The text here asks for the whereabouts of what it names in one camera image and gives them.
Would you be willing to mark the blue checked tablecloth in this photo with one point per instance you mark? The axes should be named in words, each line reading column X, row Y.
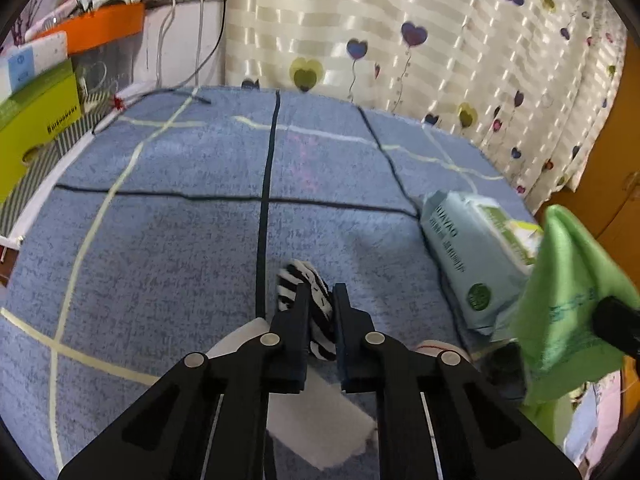
column 168, row 231

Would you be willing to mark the wet wipes pack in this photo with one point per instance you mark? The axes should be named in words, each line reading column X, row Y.
column 485, row 254

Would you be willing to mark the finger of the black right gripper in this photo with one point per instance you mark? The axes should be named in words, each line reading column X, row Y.
column 618, row 325

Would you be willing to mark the beige rolled sock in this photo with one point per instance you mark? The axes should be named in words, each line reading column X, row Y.
column 431, row 347

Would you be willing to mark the green white cardboard box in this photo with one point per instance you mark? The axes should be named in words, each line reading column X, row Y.
column 552, row 418

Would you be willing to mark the black white striped sock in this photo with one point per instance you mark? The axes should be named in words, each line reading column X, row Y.
column 322, row 325

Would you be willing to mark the wooden wardrobe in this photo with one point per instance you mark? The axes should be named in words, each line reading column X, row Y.
column 607, row 199

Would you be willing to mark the white folded paper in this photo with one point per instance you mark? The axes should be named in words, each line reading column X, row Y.
column 320, row 424

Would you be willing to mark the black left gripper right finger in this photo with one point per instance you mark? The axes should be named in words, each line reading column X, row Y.
column 437, row 417

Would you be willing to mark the orange storage bin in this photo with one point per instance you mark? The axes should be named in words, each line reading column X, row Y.
column 96, row 28

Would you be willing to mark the clear round plastic container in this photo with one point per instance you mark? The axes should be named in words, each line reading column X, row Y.
column 503, row 369

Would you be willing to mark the white blue tissue box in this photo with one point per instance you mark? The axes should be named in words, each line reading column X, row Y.
column 20, row 65

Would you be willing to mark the striped tray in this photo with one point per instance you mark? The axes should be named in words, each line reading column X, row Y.
column 99, row 104

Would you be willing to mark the yellow-green shoe box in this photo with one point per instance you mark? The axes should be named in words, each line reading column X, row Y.
column 33, row 117

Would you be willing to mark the cream heart-patterned curtain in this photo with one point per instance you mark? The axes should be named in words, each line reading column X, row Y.
column 529, row 82

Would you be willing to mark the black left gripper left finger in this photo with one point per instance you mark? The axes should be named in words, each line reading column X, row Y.
column 206, row 417

